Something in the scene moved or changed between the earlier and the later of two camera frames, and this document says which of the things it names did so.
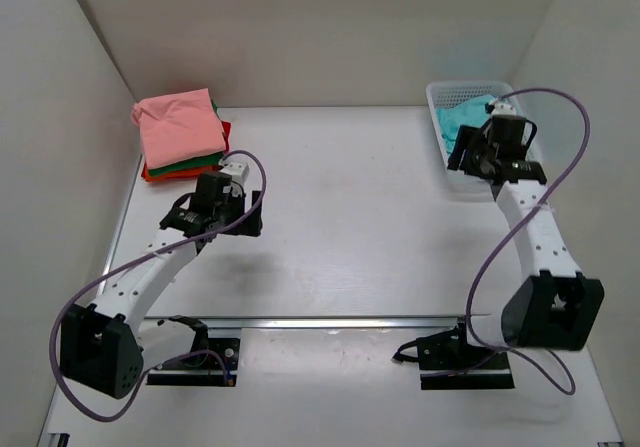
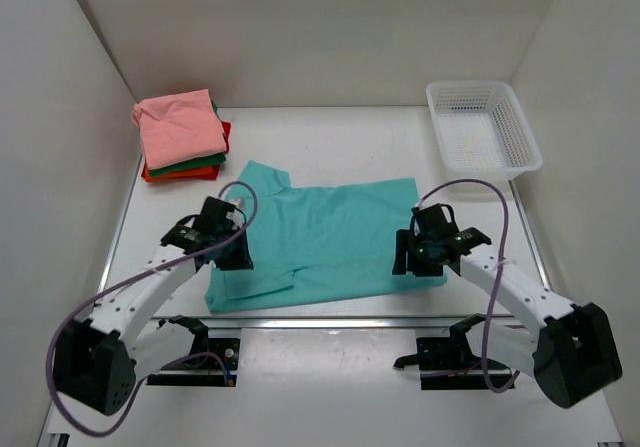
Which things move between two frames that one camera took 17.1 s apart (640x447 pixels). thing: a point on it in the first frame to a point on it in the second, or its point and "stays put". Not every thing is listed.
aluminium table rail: [328, 321] stays put
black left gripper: [253, 224] to [241, 258]
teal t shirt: [471, 112] to [311, 243]
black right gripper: [465, 136] to [405, 243]
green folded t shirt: [190, 165] stays put
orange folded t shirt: [190, 174] stays put
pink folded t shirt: [179, 126] stays put
